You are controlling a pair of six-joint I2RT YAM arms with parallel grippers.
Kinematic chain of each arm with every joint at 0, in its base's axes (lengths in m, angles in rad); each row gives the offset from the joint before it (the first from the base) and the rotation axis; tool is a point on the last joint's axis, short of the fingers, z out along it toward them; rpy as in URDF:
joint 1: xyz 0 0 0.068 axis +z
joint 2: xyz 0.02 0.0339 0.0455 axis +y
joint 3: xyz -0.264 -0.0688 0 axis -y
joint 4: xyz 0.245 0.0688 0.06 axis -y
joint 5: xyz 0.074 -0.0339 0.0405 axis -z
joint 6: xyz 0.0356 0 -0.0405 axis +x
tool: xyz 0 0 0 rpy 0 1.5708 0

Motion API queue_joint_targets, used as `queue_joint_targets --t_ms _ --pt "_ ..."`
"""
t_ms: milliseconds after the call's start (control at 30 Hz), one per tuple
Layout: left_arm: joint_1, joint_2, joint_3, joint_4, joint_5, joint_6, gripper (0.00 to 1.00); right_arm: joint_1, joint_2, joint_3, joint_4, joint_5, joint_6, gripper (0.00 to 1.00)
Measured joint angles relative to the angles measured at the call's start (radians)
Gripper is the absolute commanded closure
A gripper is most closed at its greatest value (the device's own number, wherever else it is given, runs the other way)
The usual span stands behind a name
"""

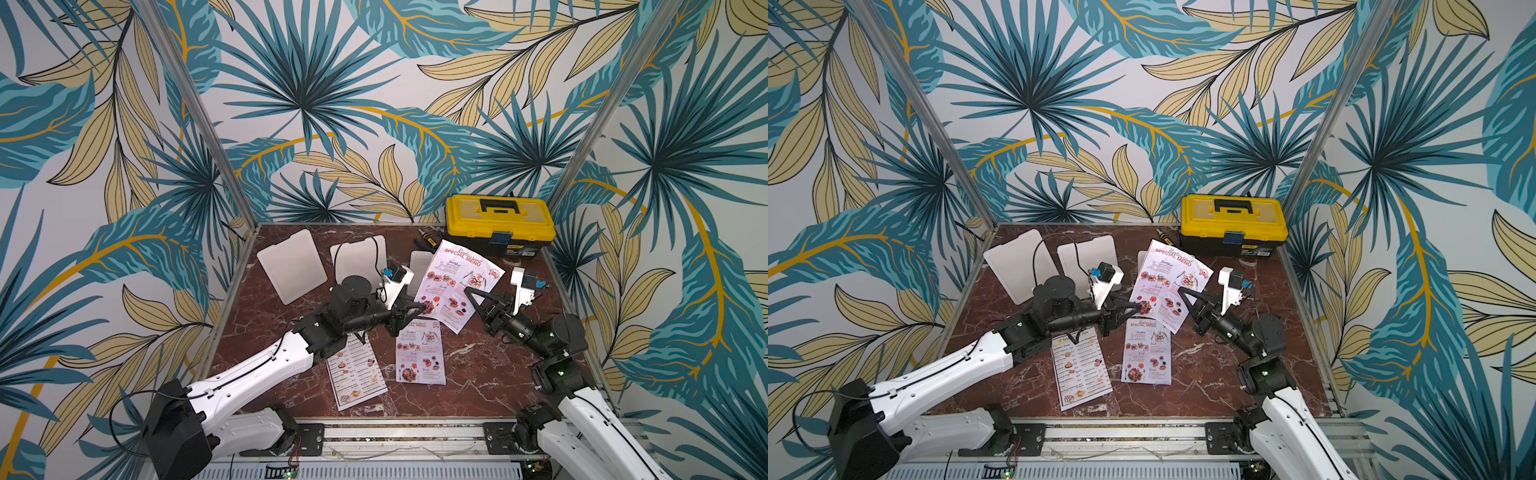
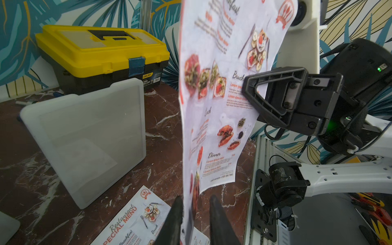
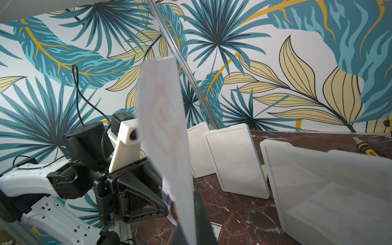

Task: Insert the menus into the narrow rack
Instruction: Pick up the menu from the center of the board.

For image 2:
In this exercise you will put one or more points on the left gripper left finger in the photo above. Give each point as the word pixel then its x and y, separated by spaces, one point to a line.
pixel 171 229

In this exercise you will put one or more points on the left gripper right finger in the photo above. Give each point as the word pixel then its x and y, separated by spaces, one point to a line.
pixel 221 231

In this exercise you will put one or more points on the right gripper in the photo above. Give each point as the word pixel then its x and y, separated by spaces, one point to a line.
pixel 291 97

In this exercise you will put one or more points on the restaurant special menu sheet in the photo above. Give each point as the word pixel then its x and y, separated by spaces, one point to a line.
pixel 221 43

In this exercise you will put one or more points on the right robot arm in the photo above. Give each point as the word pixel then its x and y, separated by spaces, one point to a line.
pixel 367 71

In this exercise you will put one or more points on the right white menu rack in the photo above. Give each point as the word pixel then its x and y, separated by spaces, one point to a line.
pixel 91 140

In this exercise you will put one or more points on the white menu rack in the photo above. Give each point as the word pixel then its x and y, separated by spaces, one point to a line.
pixel 91 140
pixel 9 226

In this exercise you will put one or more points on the middle white menu rack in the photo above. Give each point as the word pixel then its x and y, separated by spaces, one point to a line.
pixel 9 226

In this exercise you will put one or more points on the pink menu sheet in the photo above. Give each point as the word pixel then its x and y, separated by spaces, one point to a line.
pixel 138 222

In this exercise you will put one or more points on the yellow black toolbox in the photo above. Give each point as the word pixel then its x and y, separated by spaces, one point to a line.
pixel 86 59

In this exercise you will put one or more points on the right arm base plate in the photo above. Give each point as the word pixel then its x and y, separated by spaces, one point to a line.
pixel 263 216

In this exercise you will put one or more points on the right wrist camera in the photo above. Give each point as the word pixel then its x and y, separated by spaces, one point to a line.
pixel 301 45

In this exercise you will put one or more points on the blue handled pliers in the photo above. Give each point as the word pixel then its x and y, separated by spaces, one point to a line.
pixel 57 94

